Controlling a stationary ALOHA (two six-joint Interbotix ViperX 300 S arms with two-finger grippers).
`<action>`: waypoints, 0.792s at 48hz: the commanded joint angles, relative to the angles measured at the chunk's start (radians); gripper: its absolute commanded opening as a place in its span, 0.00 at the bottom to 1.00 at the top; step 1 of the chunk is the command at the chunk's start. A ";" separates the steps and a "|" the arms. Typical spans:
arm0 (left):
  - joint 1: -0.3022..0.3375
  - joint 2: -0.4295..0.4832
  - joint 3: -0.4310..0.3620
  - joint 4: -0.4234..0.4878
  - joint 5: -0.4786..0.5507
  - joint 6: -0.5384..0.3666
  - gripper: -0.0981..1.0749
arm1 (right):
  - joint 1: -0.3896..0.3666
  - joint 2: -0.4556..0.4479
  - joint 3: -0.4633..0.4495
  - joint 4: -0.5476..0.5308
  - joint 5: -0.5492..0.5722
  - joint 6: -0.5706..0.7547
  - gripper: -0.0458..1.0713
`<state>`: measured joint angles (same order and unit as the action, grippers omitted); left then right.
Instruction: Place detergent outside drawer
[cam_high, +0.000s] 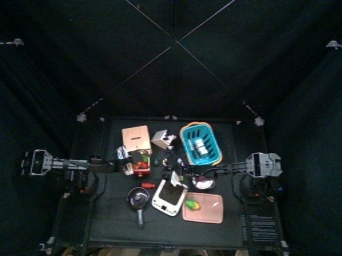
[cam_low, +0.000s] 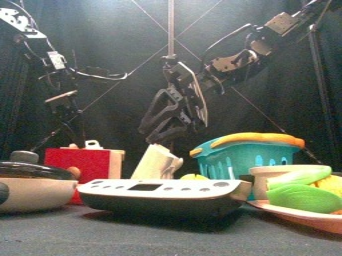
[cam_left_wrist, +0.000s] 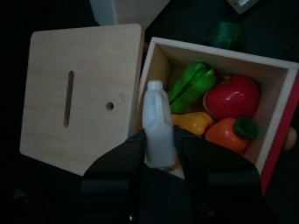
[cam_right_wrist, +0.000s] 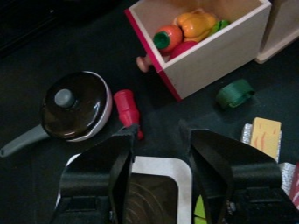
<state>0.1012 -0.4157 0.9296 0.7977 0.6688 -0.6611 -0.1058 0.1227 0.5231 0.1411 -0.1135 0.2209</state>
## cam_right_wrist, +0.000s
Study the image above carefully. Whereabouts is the wooden toy cabinet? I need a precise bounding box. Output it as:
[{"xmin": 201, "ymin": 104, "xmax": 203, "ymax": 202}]
[{"xmin": 255, "ymin": 0, "xmax": 299, "ymax": 65}]

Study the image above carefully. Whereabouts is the black pan with lid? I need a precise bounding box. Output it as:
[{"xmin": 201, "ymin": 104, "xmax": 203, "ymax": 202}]
[{"xmin": 0, "ymin": 70, "xmax": 115, "ymax": 158}]

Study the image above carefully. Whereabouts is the white toy sink tray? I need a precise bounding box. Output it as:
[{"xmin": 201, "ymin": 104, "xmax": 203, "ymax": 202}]
[{"xmin": 56, "ymin": 153, "xmax": 193, "ymax": 224}]

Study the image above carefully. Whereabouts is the black pan lid grey knob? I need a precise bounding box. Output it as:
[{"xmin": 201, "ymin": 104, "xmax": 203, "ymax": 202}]
[{"xmin": 41, "ymin": 71, "xmax": 108, "ymax": 139}]

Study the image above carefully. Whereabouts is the green toy vegetable piece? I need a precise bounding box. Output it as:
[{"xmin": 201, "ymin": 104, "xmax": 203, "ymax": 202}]
[{"xmin": 209, "ymin": 18, "xmax": 231, "ymax": 37}]

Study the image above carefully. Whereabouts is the red toy detergent bottle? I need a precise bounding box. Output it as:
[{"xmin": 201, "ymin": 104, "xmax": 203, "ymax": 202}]
[{"xmin": 112, "ymin": 88, "xmax": 145, "ymax": 140}]

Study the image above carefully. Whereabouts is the wooden toy box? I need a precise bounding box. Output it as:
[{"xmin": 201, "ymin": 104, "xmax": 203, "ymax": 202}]
[{"xmin": 124, "ymin": 0, "xmax": 272, "ymax": 102}]

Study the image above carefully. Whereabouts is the yellow wooden toy block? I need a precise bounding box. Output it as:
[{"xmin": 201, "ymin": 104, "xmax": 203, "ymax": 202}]
[{"xmin": 248, "ymin": 116, "xmax": 283, "ymax": 160}]

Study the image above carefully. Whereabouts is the pink drawer knob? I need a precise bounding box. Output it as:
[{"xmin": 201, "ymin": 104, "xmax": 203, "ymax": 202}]
[{"xmin": 135, "ymin": 53, "xmax": 155, "ymax": 74}]

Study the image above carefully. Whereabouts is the red toy piece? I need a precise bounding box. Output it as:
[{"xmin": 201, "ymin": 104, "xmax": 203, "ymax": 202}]
[{"xmin": 288, "ymin": 169, "xmax": 299, "ymax": 210}]

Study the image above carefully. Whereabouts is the yellow toy bell pepper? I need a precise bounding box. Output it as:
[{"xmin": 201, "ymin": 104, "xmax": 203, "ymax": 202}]
[{"xmin": 172, "ymin": 8, "xmax": 219, "ymax": 44}]

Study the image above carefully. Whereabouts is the orange toy carrot piece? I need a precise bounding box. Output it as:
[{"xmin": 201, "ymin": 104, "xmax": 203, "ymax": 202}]
[{"xmin": 152, "ymin": 24, "xmax": 184, "ymax": 53}]

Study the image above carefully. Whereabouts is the silver glitter toy piece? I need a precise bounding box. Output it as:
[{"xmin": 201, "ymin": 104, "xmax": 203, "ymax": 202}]
[
  {"xmin": 276, "ymin": 162, "xmax": 296, "ymax": 196},
  {"xmin": 239, "ymin": 122, "xmax": 255, "ymax": 145}
]

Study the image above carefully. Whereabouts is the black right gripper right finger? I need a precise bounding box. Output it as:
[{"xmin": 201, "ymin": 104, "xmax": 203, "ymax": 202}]
[{"xmin": 179, "ymin": 118, "xmax": 299, "ymax": 224}]

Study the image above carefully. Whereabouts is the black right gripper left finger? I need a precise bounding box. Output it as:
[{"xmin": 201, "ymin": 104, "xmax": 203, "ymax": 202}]
[{"xmin": 51, "ymin": 123, "xmax": 140, "ymax": 224}]

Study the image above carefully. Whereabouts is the pink toy food piece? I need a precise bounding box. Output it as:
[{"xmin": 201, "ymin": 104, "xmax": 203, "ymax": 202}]
[{"xmin": 168, "ymin": 40, "xmax": 199, "ymax": 60}]

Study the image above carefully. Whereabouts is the lime green toy piece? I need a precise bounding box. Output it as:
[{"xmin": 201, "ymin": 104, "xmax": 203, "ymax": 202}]
[{"xmin": 192, "ymin": 194, "xmax": 209, "ymax": 224}]

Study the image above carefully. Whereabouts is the green toy vegetable slice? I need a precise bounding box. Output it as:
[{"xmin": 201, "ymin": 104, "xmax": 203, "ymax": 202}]
[{"xmin": 215, "ymin": 78, "xmax": 256, "ymax": 110}]

